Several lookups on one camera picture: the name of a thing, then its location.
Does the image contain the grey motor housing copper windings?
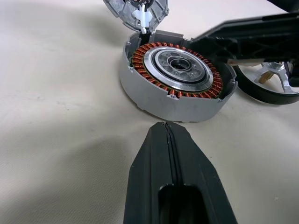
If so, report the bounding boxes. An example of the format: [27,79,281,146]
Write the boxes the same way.
[118,29,237,123]

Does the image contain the grey round housing lid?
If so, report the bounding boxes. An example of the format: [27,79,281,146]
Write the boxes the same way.
[102,0,169,32]

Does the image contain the white plastic lid hinge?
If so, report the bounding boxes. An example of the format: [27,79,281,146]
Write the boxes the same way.
[131,4,153,33]

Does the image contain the black silver spoked rotor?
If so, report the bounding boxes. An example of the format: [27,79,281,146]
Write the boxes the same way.
[233,61,299,105]

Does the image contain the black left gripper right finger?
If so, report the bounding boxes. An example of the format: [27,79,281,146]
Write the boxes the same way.
[166,122,234,224]

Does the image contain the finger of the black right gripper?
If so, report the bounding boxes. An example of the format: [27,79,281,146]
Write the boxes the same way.
[284,61,299,87]
[190,12,299,68]

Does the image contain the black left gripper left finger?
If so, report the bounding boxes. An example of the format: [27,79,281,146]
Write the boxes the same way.
[122,122,185,224]

